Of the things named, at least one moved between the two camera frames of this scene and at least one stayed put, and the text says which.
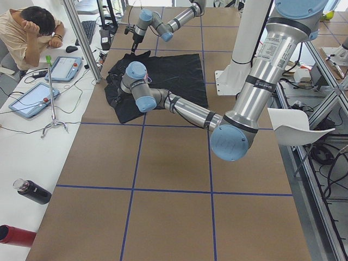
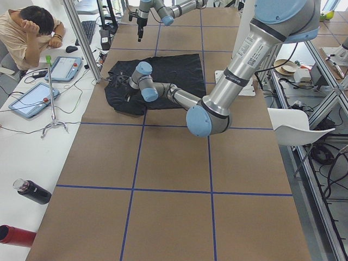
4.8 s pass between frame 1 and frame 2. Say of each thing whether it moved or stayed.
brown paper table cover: stayed
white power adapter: stayed
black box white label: stayed
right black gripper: moved
